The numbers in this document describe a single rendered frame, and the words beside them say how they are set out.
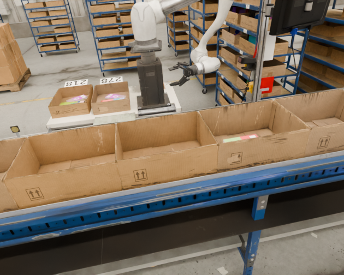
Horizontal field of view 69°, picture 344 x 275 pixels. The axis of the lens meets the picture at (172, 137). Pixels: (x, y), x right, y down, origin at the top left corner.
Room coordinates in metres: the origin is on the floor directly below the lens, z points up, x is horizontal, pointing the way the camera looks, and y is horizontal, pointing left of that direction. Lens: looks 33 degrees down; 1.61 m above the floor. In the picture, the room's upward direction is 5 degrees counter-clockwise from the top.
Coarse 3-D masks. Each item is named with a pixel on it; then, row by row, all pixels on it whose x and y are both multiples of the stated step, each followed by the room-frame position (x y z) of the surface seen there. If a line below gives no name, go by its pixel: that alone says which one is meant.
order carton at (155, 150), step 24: (144, 120) 1.04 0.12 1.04; (168, 120) 1.05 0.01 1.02; (192, 120) 1.07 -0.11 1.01; (120, 144) 0.98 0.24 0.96; (144, 144) 1.03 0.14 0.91; (168, 144) 1.05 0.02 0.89; (192, 144) 1.03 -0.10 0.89; (216, 144) 0.79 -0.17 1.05; (120, 168) 0.73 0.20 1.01; (144, 168) 0.74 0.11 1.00; (168, 168) 0.76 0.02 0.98; (192, 168) 0.77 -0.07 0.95; (216, 168) 0.79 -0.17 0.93
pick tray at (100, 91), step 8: (96, 88) 2.09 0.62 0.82; (104, 88) 2.10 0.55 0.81; (112, 88) 2.11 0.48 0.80; (120, 88) 2.11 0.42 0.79; (128, 88) 2.03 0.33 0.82; (96, 96) 2.01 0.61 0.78; (104, 96) 2.05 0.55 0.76; (128, 96) 1.79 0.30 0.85; (96, 104) 1.72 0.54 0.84; (104, 104) 1.73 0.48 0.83; (112, 104) 1.73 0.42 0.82; (120, 104) 1.74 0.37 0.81; (128, 104) 1.75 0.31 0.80; (96, 112) 1.72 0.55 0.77; (104, 112) 1.73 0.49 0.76; (112, 112) 1.73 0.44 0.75
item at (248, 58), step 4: (240, 56) 1.78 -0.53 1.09; (244, 56) 1.76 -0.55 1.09; (248, 56) 1.75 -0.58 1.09; (252, 56) 1.76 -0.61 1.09; (240, 60) 1.75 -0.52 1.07; (244, 60) 1.74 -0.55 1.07; (248, 60) 1.74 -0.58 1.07; (252, 60) 1.75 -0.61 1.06; (248, 64) 1.76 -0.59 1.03; (252, 64) 1.76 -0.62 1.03; (248, 68) 1.76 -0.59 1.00
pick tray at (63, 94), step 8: (64, 88) 2.09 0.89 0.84; (72, 88) 2.10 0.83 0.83; (80, 88) 2.11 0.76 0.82; (88, 88) 2.12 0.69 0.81; (56, 96) 1.96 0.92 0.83; (64, 96) 2.09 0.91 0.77; (72, 96) 2.10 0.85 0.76; (88, 96) 1.86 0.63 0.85; (56, 104) 1.90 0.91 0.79; (72, 104) 1.73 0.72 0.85; (80, 104) 1.74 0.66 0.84; (88, 104) 1.79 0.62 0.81; (56, 112) 1.72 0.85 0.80; (64, 112) 1.73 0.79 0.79; (72, 112) 1.73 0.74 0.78; (80, 112) 1.74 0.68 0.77; (88, 112) 1.75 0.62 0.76
